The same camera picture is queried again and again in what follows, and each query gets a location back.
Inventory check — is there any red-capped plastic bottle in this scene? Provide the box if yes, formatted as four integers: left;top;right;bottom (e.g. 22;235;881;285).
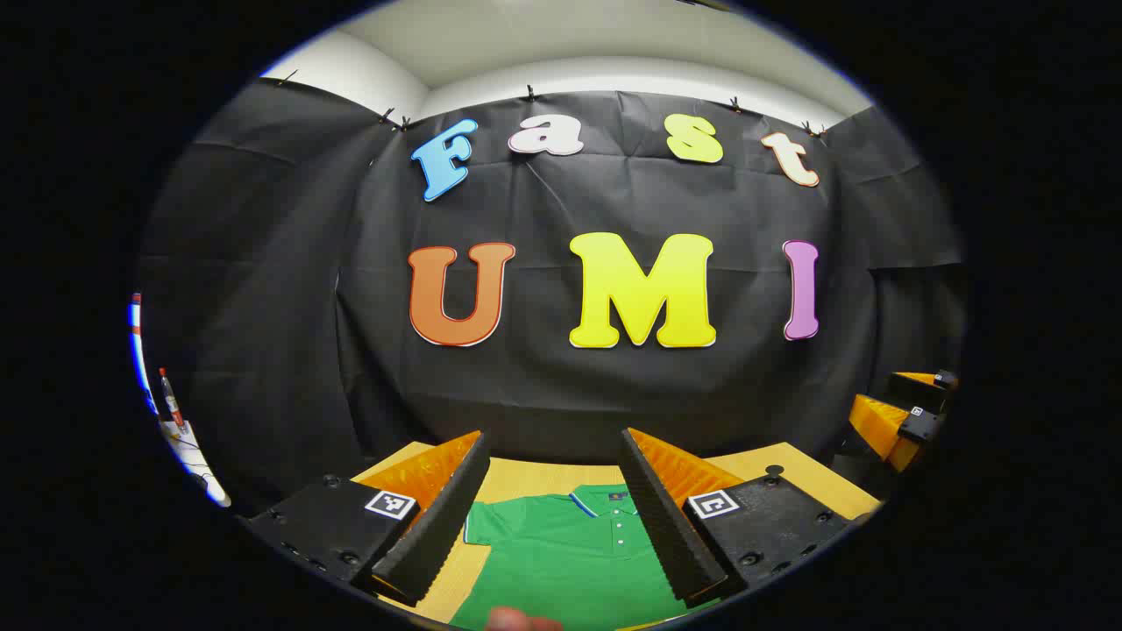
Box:
158;366;185;430

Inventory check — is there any green T-shirt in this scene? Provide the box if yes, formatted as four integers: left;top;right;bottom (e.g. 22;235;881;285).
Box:
449;485;724;631

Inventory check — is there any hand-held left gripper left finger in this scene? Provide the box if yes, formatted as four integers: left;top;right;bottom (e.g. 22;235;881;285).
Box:
238;429;492;607

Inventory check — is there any white side desk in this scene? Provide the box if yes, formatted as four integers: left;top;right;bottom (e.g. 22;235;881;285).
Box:
160;419;231;509

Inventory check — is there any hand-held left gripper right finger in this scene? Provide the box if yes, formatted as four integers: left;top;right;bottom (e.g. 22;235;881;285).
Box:
619;427;853;610

